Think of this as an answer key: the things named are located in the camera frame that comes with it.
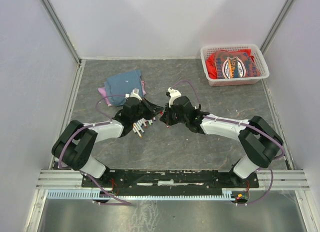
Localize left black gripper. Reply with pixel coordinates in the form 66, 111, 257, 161
131, 96, 163, 123

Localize blue cloth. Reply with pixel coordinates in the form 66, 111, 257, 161
104, 70, 146, 106

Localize pink cloth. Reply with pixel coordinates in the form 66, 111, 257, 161
97, 80, 146, 106

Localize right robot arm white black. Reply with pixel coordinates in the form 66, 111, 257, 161
160, 90, 285, 187

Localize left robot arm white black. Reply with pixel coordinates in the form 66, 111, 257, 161
51, 97, 164, 187

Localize yellow cap marker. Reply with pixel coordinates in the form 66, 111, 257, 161
132, 123, 145, 138

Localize red printed cloth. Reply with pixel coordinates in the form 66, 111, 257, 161
205, 49, 261, 79

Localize white plastic basket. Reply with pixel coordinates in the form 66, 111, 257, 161
200, 44, 270, 87

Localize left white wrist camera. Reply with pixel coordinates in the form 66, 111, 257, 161
125, 88, 142, 101

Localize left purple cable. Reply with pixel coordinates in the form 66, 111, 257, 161
58, 94, 132, 206

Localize purple cable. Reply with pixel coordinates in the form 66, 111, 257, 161
58, 94, 132, 206
172, 80, 286, 206

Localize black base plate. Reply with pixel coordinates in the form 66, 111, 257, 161
96, 169, 259, 195

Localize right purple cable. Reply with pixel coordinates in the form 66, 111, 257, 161
172, 80, 286, 206

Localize aluminium rail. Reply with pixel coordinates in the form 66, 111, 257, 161
35, 170, 310, 191

